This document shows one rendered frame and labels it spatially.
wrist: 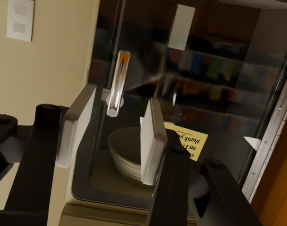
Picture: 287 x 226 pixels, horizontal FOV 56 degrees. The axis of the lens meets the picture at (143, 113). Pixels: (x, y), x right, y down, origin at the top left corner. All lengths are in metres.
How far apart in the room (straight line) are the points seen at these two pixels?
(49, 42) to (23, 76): 0.14
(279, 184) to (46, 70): 0.69
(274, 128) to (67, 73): 0.61
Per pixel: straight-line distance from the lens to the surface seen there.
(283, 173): 0.56
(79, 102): 0.16
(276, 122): 0.48
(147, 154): 0.15
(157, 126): 0.15
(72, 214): 0.51
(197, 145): 0.45
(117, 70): 0.35
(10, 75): 0.93
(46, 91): 0.91
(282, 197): 0.55
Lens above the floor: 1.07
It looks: 19 degrees up
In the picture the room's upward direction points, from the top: 167 degrees counter-clockwise
